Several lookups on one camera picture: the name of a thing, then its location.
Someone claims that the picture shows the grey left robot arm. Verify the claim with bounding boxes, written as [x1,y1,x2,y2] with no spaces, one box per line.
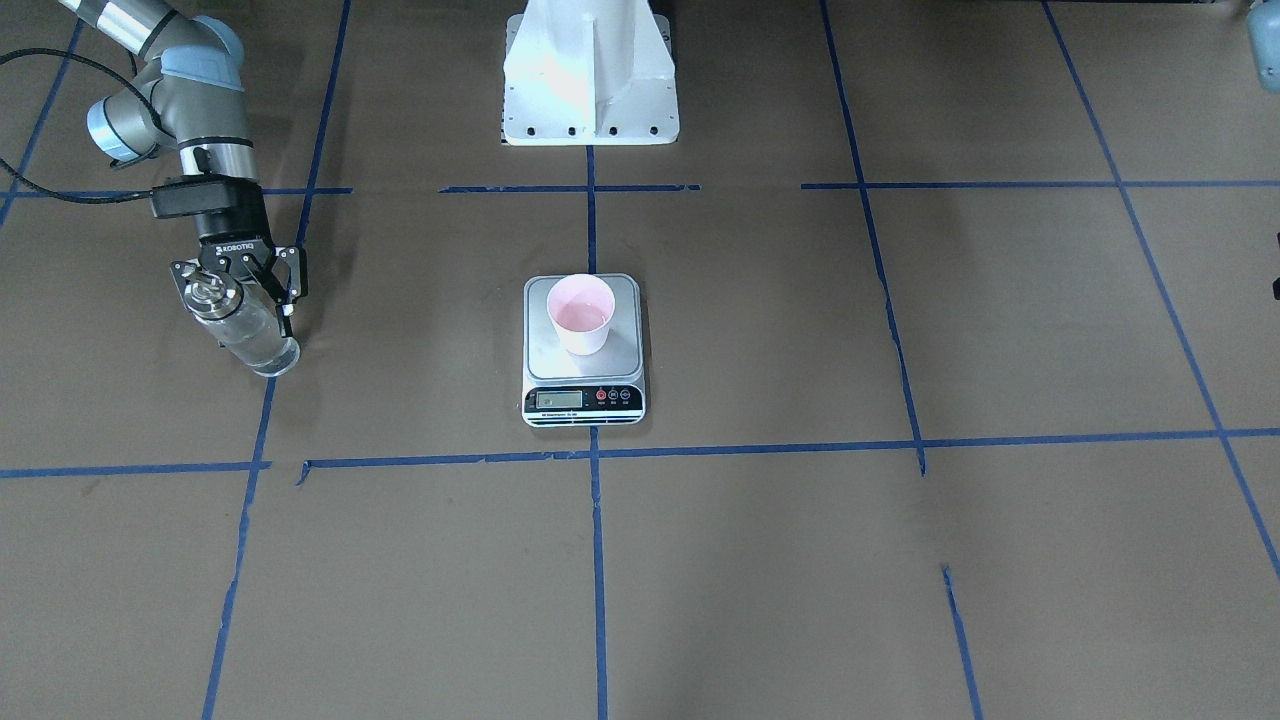
[1245,1,1279,76]

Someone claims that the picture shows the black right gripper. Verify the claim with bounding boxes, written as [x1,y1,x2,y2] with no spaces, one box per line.
[172,205,308,338]

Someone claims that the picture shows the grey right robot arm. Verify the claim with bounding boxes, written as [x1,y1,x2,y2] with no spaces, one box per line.
[68,1,307,337]

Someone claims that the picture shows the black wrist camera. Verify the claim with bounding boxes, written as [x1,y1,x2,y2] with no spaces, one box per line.
[148,176,236,219]

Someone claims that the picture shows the silver digital kitchen scale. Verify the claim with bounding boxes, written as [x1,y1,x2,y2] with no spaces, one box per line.
[521,273,648,427]

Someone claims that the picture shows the pink plastic cup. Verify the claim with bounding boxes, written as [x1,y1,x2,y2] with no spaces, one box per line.
[547,274,616,356]

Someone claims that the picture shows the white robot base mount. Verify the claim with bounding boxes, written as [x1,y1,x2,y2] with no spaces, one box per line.
[500,1,681,147]

